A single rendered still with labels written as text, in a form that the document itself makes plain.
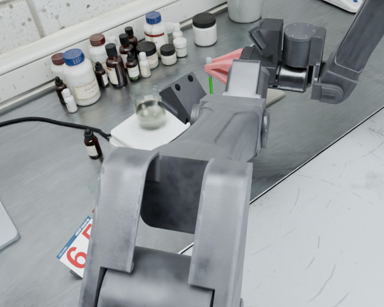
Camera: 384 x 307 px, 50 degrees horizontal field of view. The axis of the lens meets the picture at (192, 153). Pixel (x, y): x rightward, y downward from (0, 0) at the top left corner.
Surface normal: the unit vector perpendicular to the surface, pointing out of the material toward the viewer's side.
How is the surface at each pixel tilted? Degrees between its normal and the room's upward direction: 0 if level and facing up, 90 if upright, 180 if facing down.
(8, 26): 90
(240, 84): 30
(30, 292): 0
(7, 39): 90
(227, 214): 37
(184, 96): 50
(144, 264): 14
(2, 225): 0
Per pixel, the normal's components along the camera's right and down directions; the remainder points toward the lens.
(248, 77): -0.19, -0.26
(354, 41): -0.39, 0.65
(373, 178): -0.08, -0.70
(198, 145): 0.04, -0.94
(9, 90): 0.61, 0.52
